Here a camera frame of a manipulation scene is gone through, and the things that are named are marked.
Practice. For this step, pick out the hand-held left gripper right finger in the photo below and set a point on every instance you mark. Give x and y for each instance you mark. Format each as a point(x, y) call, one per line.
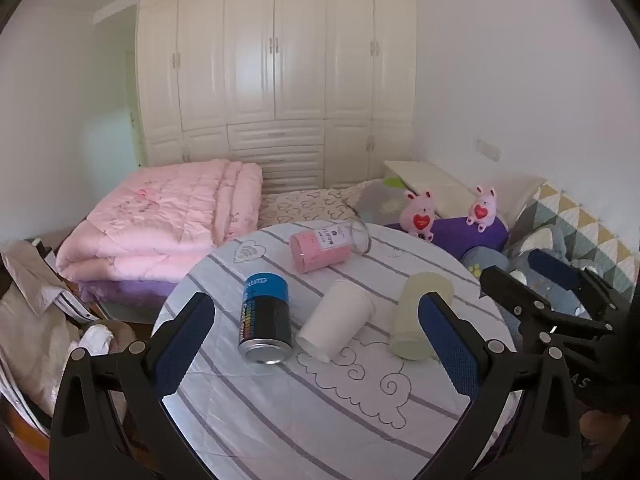
point(448, 347)

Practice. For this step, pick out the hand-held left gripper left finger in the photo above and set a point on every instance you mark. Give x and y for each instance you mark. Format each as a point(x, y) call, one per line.
point(182, 347)

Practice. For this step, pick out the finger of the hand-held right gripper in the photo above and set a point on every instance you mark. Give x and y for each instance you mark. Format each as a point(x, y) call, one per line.
point(552, 266)
point(522, 302)

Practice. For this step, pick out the white paper cup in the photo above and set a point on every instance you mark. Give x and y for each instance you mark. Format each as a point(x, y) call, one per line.
point(332, 325)

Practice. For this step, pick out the pale green cup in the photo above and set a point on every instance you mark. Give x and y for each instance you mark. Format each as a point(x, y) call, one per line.
point(407, 327)

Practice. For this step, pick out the pink glass cup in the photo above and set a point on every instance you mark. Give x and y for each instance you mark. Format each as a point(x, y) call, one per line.
point(320, 252)

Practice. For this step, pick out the blue grey plush cushion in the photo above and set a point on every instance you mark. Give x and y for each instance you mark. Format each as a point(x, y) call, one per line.
point(500, 260)

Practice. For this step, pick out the triangle pattern cushion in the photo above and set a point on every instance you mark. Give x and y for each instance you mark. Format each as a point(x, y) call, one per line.
point(575, 220)

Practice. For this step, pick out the cream pillow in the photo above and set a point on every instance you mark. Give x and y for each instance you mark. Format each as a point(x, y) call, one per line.
point(520, 197)

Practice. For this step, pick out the folded purple blanket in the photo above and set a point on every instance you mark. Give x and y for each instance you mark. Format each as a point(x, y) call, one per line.
point(125, 297)

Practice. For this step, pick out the white plastic bag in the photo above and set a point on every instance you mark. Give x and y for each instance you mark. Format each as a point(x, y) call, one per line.
point(95, 339)

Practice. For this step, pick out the black and blue can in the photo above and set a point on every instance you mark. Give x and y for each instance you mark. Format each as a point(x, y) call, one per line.
point(265, 315)

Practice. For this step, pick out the pink plush toy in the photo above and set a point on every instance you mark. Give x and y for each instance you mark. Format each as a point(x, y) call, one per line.
point(420, 215)
point(483, 209)

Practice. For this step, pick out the purple pillow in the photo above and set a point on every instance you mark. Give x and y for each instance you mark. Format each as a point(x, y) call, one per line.
point(460, 235)

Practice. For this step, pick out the folded pink quilt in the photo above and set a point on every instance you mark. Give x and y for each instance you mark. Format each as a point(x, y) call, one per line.
point(160, 215)

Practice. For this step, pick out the white pillow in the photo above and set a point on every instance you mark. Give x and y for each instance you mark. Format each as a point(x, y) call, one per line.
point(440, 180)

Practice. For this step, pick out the beige clothing pile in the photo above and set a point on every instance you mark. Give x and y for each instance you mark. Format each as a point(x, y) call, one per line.
point(30, 320)

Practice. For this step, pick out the grey pillow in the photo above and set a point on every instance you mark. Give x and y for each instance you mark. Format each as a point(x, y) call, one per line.
point(377, 200)

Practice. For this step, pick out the heart print bed sheet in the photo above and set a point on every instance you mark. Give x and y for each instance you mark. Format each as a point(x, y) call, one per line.
point(300, 205)

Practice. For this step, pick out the cream white wardrobe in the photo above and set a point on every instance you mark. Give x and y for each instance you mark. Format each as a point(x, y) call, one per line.
point(280, 70)

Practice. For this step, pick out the white wall socket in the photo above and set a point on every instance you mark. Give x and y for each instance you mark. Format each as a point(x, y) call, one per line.
point(487, 149)

